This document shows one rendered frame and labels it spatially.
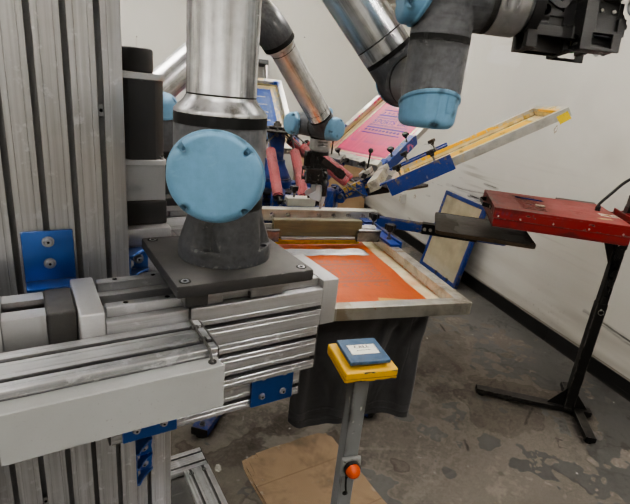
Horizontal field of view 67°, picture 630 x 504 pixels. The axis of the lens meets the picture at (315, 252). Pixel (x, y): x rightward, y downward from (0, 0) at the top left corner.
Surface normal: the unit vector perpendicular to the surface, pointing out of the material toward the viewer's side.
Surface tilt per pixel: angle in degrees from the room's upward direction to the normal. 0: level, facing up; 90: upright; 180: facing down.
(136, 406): 90
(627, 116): 90
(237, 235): 73
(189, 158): 98
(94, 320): 90
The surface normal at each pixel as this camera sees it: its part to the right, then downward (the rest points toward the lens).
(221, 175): 0.07, 0.46
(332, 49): 0.29, 0.34
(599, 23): 0.11, 0.21
